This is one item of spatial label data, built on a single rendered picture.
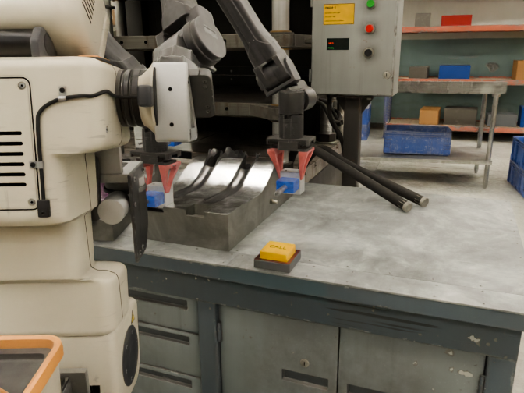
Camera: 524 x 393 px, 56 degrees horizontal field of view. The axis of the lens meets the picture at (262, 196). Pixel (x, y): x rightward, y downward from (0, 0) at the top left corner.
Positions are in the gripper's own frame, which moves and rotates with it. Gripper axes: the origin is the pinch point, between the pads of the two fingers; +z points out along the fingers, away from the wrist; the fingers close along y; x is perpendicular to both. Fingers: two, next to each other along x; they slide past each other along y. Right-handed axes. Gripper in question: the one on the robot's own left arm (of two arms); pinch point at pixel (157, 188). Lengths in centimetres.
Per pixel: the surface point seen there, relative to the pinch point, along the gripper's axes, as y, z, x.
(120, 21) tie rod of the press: 110, -49, -139
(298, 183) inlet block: -31.2, -1.5, -11.4
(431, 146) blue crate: -44, 47, -382
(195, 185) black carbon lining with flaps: 0.8, 4.0, -19.5
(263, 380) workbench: -28, 44, 1
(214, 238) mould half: -15.4, 9.9, 1.4
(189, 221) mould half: -9.3, 6.5, 1.5
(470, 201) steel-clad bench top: -70, 11, -57
